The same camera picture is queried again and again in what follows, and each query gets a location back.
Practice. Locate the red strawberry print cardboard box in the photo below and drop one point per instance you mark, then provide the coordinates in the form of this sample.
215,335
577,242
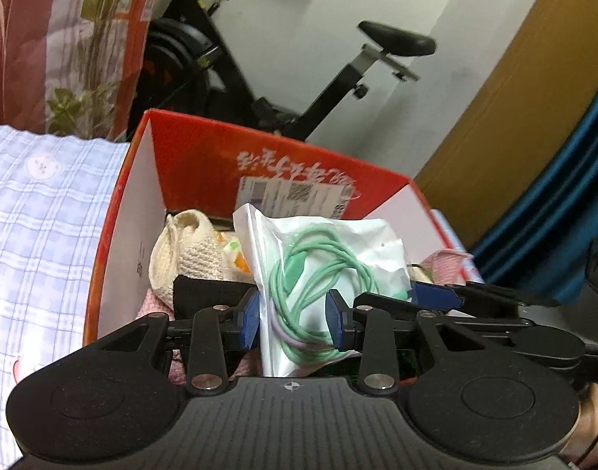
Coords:
206,166

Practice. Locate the black exercise bike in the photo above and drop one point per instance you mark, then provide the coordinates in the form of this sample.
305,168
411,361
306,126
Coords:
279,107

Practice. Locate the person's right forearm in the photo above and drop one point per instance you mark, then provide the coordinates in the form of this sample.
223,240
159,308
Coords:
593,426

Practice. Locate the brown wooden panel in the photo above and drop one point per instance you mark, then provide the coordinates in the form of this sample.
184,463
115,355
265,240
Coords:
514,107

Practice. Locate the orange green patterned cloth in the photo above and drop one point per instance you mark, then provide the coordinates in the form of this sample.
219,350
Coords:
238,254

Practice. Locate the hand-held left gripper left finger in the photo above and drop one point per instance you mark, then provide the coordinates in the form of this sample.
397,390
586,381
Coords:
247,325

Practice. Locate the blue curtain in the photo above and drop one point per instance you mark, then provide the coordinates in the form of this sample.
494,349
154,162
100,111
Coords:
539,230

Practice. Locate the blue plaid bed sheet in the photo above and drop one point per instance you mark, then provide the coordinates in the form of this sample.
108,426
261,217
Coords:
44,254

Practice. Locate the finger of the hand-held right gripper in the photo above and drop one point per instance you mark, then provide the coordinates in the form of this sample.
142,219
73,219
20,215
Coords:
436,296
392,303

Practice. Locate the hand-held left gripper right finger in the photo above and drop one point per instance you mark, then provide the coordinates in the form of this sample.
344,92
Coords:
337,325

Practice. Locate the pink waffle towel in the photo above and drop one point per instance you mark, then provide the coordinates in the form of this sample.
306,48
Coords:
446,264

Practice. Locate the cream waffle towel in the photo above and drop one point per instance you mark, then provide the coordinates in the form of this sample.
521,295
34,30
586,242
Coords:
196,254

